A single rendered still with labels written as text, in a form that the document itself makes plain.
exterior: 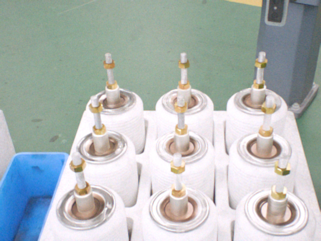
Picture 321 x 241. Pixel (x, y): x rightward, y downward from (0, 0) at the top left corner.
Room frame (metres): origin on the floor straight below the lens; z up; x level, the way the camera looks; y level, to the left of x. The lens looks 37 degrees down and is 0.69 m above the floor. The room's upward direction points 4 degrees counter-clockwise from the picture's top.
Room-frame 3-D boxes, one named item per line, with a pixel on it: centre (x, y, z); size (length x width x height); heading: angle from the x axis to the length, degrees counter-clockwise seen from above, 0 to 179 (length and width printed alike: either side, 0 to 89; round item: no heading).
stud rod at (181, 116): (0.52, -0.03, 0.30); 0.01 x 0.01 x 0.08; 49
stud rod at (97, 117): (0.53, 0.08, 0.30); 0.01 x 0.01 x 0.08; 26
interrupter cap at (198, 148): (0.52, -0.03, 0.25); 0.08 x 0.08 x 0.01
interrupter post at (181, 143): (0.52, -0.03, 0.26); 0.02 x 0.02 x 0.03
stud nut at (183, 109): (0.52, -0.03, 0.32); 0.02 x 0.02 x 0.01; 49
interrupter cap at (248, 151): (0.50, -0.15, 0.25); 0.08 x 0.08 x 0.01
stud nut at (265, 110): (0.50, -0.15, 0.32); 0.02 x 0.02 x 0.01; 28
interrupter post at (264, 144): (0.50, -0.15, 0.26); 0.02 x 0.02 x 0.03
